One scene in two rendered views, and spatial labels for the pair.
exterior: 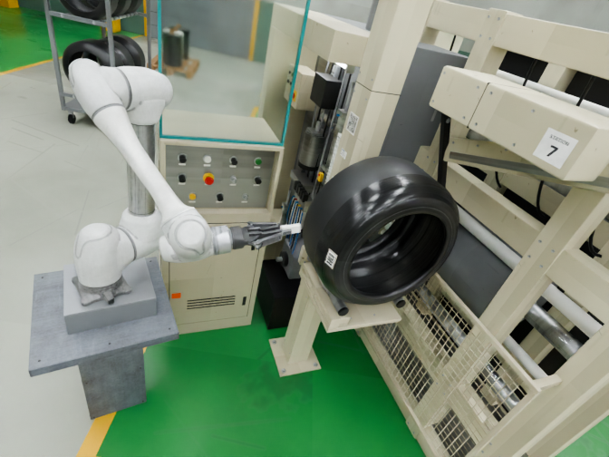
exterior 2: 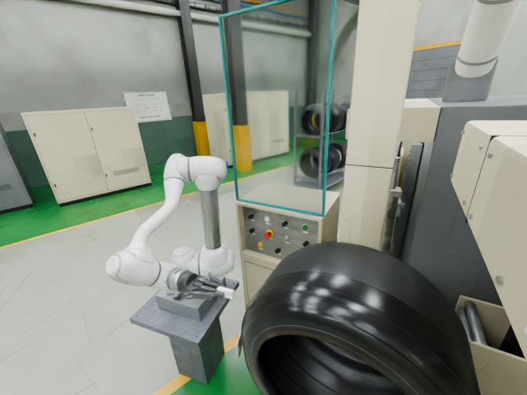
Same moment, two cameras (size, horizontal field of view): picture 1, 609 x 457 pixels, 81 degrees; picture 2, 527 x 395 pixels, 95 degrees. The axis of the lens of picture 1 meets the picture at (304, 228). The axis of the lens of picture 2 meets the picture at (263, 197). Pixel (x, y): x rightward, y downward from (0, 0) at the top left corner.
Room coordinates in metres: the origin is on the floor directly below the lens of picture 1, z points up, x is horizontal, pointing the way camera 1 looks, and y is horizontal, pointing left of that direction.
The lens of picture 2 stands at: (0.79, -0.58, 1.86)
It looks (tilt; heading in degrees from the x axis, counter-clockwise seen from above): 23 degrees down; 58
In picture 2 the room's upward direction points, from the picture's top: 3 degrees counter-clockwise
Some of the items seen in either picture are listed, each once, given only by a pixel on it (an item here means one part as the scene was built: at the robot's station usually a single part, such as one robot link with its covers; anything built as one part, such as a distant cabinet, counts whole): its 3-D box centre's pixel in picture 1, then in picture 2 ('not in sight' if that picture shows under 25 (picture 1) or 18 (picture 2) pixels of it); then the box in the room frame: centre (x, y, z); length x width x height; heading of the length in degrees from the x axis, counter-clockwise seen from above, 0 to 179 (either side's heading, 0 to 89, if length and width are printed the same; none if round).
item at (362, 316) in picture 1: (348, 294); not in sight; (1.25, -0.27, 0.80); 0.37 x 0.36 x 0.02; 118
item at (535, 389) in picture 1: (420, 345); not in sight; (1.20, -0.67, 0.65); 0.90 x 0.02 x 0.70; 28
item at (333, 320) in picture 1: (323, 291); not in sight; (1.18, -0.15, 0.83); 0.36 x 0.09 x 0.06; 28
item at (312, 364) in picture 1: (294, 353); not in sight; (1.46, -0.14, 0.01); 0.27 x 0.27 x 0.02; 28
